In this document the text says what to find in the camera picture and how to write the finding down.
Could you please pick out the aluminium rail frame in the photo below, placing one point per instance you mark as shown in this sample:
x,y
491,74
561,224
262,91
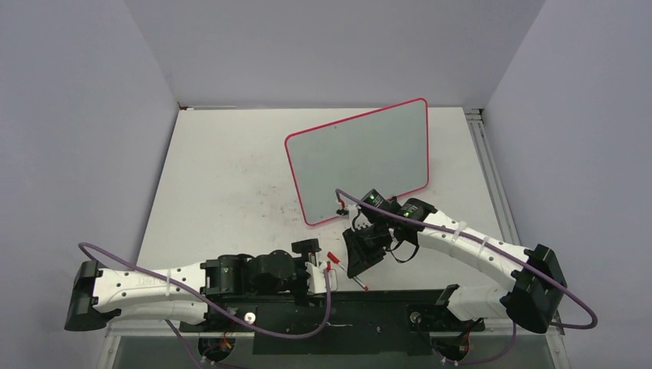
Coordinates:
x,y
226,186

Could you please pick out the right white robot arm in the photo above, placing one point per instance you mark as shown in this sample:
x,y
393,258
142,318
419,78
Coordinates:
x,y
528,282

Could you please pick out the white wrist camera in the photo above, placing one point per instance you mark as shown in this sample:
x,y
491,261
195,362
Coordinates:
x,y
321,277
357,220

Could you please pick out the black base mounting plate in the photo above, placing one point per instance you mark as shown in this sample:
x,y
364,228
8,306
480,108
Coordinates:
x,y
357,322

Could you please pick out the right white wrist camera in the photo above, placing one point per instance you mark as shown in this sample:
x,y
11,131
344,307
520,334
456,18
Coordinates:
x,y
357,220

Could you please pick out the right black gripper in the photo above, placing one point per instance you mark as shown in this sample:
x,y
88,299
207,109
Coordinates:
x,y
359,257

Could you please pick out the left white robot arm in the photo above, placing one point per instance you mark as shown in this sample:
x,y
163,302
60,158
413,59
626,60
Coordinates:
x,y
108,288

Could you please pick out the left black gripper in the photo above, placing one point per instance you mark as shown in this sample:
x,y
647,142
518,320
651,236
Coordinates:
x,y
307,250

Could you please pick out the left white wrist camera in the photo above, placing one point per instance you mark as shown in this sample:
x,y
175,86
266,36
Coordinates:
x,y
321,277

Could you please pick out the pink framed whiteboard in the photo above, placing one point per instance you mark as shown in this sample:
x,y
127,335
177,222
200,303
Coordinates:
x,y
386,149

